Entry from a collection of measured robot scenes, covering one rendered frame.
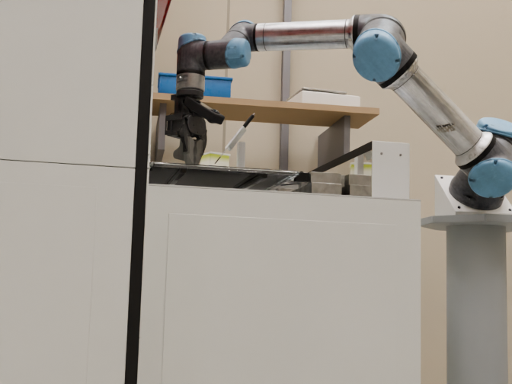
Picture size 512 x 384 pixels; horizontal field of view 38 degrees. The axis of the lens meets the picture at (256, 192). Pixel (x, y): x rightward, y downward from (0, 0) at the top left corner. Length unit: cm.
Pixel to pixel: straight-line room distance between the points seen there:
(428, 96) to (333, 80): 242
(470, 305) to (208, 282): 81
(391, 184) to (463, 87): 279
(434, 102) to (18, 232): 103
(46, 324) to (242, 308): 43
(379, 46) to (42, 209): 88
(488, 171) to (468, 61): 269
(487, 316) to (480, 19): 285
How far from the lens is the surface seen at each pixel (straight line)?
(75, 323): 135
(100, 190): 136
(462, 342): 211
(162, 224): 156
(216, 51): 195
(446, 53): 454
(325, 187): 190
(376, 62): 183
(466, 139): 192
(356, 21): 198
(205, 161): 237
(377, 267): 167
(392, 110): 433
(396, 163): 178
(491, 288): 211
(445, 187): 219
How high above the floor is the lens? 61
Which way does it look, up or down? 7 degrees up
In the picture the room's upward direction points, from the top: 2 degrees clockwise
